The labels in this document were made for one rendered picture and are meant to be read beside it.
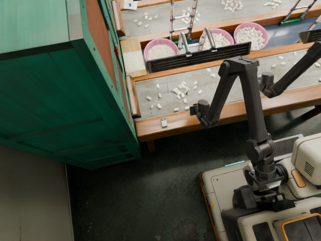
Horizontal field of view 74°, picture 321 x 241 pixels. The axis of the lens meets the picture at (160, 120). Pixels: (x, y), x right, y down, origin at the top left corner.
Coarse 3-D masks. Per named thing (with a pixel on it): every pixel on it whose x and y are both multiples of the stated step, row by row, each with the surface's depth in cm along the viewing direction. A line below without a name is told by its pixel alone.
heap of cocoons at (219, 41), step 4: (216, 36) 170; (220, 36) 170; (208, 40) 169; (216, 40) 169; (220, 40) 169; (224, 40) 169; (204, 44) 169; (208, 44) 168; (216, 44) 167; (220, 44) 168; (224, 44) 169; (228, 44) 167; (204, 48) 169; (208, 48) 166
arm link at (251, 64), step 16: (240, 64) 82; (256, 64) 83; (240, 80) 87; (256, 80) 84; (256, 96) 85; (256, 112) 86; (256, 128) 88; (256, 144) 88; (272, 144) 90; (256, 160) 89
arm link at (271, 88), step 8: (312, 48) 95; (320, 48) 92; (304, 56) 103; (312, 56) 96; (320, 56) 98; (296, 64) 108; (304, 64) 104; (312, 64) 103; (288, 72) 113; (296, 72) 109; (280, 80) 119; (288, 80) 115; (272, 88) 125; (280, 88) 120; (272, 96) 126
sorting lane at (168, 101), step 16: (272, 64) 162; (288, 64) 162; (320, 64) 162; (144, 80) 158; (160, 80) 158; (176, 80) 158; (192, 80) 158; (208, 80) 158; (304, 80) 158; (144, 96) 154; (176, 96) 154; (192, 96) 154; (208, 96) 154; (240, 96) 154; (144, 112) 150; (160, 112) 150; (176, 112) 150
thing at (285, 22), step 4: (316, 0) 160; (296, 4) 160; (312, 4) 164; (292, 8) 164; (296, 8) 165; (300, 8) 166; (308, 8) 168; (288, 12) 169; (304, 12) 172; (288, 16) 171; (300, 16) 176; (284, 20) 175; (288, 20) 178; (292, 20) 177; (296, 20) 178; (300, 20) 179; (280, 24) 178; (284, 24) 180; (288, 24) 181
